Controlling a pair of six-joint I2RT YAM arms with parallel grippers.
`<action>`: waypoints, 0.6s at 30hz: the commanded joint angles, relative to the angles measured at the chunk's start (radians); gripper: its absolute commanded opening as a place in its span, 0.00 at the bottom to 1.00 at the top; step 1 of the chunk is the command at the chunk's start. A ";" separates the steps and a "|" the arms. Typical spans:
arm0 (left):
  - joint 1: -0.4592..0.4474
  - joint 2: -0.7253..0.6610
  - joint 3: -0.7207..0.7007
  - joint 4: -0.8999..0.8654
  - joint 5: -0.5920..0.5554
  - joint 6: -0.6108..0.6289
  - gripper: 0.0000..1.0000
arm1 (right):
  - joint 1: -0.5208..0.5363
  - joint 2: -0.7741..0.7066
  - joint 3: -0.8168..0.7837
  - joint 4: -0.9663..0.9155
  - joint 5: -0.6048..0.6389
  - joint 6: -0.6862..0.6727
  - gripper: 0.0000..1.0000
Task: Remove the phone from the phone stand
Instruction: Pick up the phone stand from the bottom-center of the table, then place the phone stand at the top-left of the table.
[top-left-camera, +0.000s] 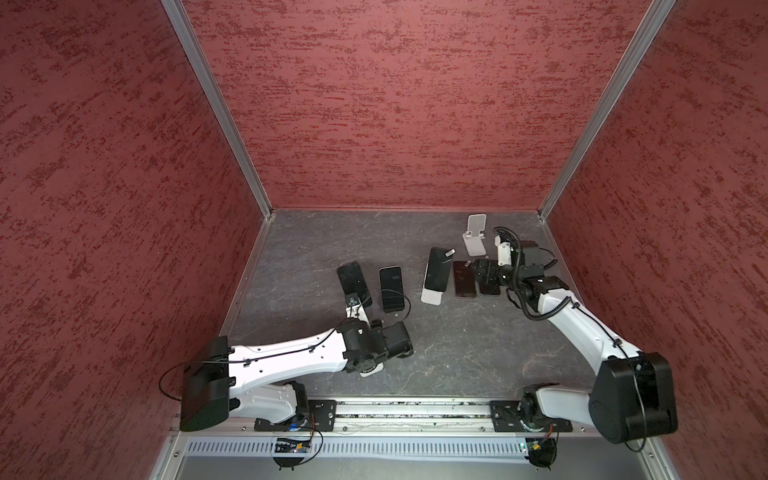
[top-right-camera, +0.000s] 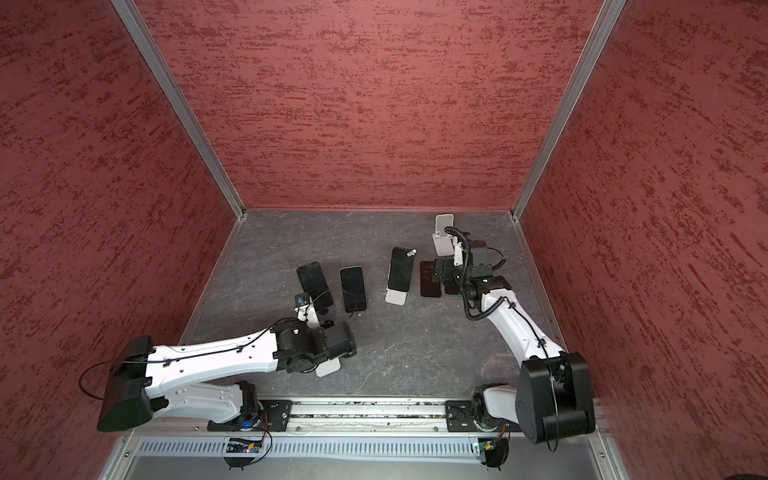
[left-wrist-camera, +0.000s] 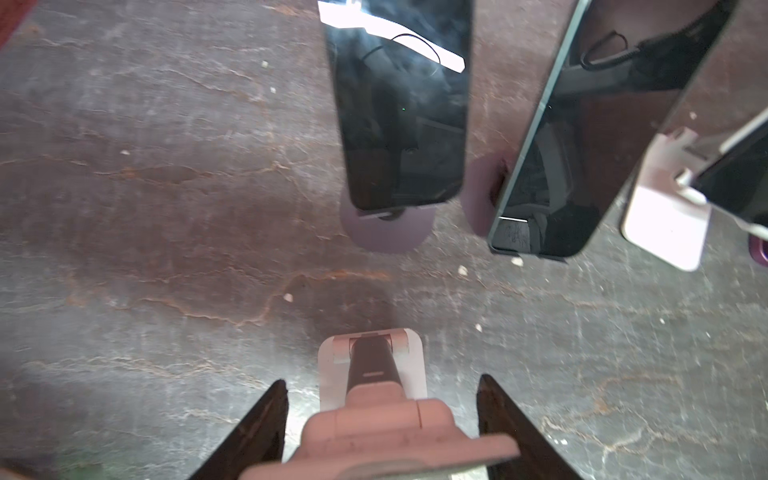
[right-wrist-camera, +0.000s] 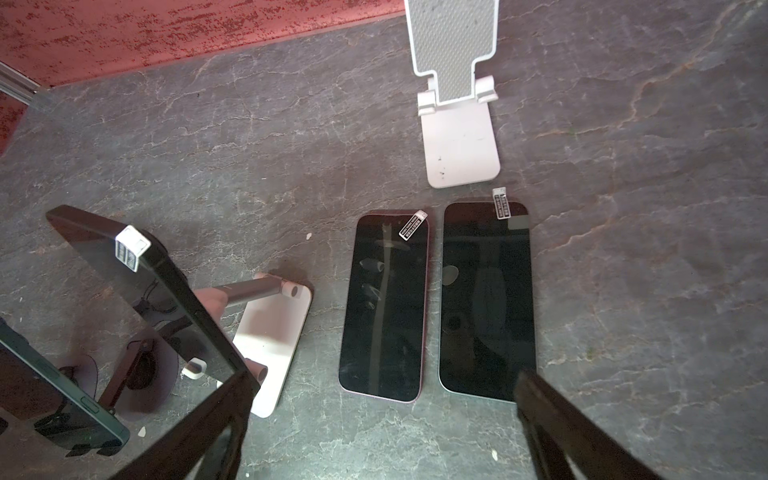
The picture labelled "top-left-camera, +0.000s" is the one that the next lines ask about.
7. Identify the white stand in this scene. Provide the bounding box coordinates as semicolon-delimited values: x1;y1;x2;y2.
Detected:
421;265;444;306
462;214;487;257
359;363;384;377

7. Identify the purple edged dark phone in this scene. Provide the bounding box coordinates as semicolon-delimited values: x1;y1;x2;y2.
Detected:
453;261;477;298

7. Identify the black phone table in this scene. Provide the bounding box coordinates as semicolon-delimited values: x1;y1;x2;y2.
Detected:
336;261;372;308

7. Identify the black phone with sticker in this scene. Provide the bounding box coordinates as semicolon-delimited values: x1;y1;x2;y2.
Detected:
423;247;455;293

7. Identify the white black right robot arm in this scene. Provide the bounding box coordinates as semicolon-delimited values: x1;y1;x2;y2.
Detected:
472;227;678;444

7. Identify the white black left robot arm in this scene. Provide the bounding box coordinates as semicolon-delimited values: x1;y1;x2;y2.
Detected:
179;317;413;432

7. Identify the left small circuit board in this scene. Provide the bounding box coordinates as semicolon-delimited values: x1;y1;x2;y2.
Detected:
274;438;312;455

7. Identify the small circuit board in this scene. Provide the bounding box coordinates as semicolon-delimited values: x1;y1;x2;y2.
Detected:
526;438;557;457
274;438;312;455

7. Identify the right small circuit board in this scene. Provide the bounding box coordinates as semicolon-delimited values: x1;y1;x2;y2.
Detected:
526;438;557;457

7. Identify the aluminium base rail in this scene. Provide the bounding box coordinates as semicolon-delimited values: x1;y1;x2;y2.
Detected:
175;397;596;436

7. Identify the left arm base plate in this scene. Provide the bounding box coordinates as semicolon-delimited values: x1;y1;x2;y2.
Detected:
254;399;338;433

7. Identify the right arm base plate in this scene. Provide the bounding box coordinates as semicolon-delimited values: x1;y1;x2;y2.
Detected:
489;400;573;434

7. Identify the white slotted cable duct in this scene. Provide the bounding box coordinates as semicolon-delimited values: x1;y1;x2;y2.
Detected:
184;436;527;463

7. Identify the aluminium corner post right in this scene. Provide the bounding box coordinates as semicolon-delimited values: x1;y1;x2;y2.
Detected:
538;0;676;223

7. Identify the aluminium corner post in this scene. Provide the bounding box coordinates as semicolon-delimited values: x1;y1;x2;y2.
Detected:
538;0;676;223
161;0;273;221

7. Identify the aluminium corner post left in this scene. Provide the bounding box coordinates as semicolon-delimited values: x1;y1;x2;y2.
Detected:
161;0;273;221

